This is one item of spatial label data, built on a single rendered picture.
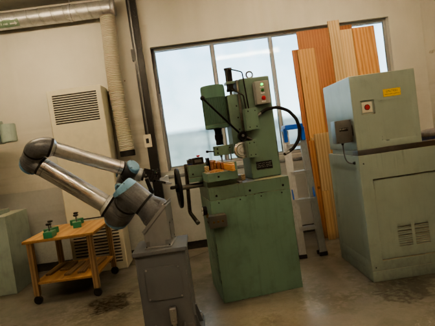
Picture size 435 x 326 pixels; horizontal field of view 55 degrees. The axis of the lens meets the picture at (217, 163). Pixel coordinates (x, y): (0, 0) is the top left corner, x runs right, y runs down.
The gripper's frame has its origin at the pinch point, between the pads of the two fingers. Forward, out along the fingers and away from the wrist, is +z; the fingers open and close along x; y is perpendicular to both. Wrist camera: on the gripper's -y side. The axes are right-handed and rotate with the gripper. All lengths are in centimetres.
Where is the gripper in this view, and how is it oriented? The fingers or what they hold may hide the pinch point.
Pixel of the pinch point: (170, 184)
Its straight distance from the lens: 291.1
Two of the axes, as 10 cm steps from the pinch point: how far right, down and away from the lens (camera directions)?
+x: -1.8, -0.3, 9.8
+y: 2.0, -9.8, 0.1
